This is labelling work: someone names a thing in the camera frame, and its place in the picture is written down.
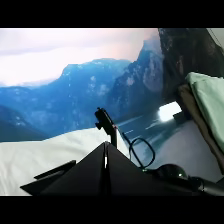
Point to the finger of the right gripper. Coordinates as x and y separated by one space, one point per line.
43 187
55 170

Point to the light green garment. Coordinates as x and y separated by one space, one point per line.
210 100

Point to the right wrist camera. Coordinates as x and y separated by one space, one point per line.
104 120

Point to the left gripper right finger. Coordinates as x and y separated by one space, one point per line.
126 176

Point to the white garment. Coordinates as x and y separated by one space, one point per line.
30 160

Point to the brown garment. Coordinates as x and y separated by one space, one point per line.
196 115

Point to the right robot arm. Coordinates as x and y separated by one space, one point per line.
211 188

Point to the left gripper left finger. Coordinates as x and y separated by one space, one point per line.
86 176

